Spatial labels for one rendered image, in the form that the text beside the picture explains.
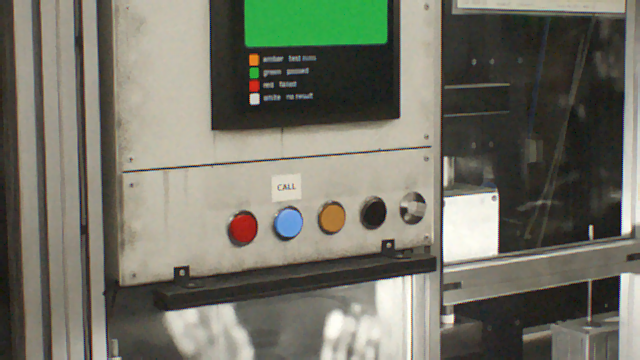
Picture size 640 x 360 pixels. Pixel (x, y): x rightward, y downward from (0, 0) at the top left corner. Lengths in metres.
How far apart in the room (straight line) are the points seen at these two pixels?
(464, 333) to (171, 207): 0.66
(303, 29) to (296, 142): 0.13
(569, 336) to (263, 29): 0.90
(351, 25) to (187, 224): 0.29
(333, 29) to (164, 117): 0.22
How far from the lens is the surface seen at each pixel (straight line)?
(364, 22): 1.52
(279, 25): 1.46
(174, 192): 1.43
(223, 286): 1.43
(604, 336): 2.14
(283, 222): 1.49
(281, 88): 1.46
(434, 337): 1.68
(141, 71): 1.40
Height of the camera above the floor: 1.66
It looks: 7 degrees down
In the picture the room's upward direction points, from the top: straight up
